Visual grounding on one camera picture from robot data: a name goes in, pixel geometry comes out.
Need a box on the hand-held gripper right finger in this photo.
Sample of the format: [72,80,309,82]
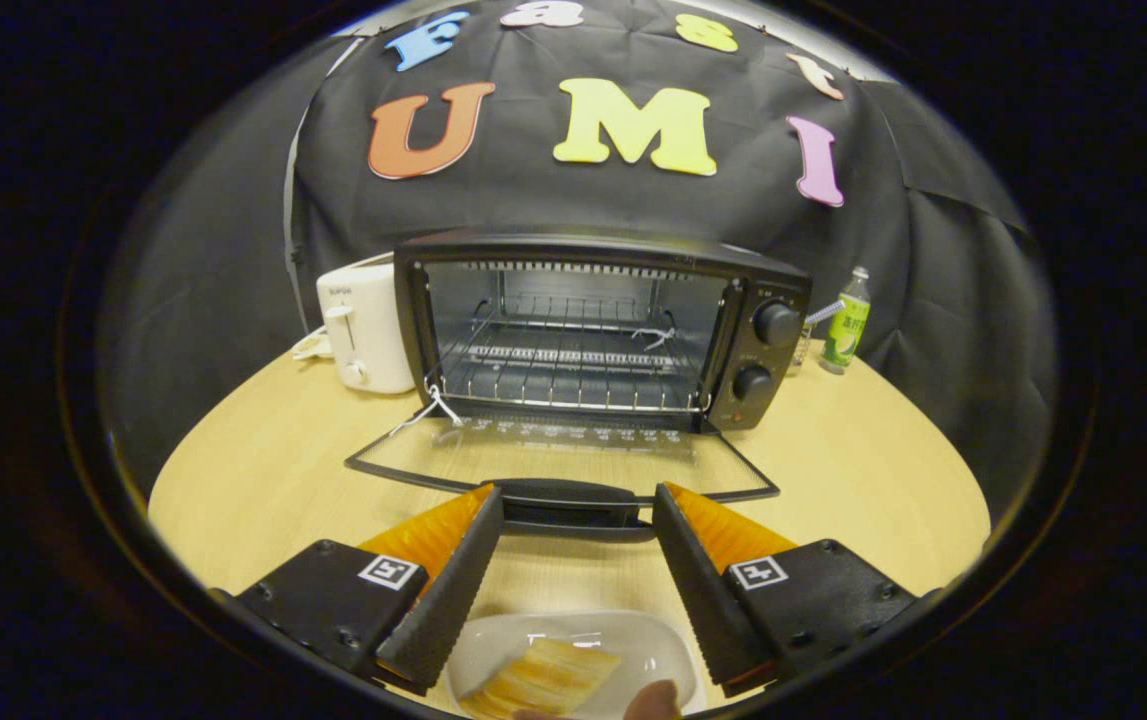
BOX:
[653,482,924,698]

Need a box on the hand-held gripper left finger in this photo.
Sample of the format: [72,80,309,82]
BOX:
[233,484,505,697]

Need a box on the yellow bread roll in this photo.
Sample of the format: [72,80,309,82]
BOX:
[460,638,624,720]

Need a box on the black toaster oven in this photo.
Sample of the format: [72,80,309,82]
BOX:
[345,228,814,543]

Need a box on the metal oven rack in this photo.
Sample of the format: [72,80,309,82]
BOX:
[433,292,714,413]

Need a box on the white toaster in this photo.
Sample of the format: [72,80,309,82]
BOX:
[316,262,417,395]

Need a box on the white plate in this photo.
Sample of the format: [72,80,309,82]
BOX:
[443,610,699,720]

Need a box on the green drink bottle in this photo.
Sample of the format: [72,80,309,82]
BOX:
[819,266,872,376]

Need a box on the black backdrop cloth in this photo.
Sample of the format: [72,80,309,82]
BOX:
[98,0,1059,521]

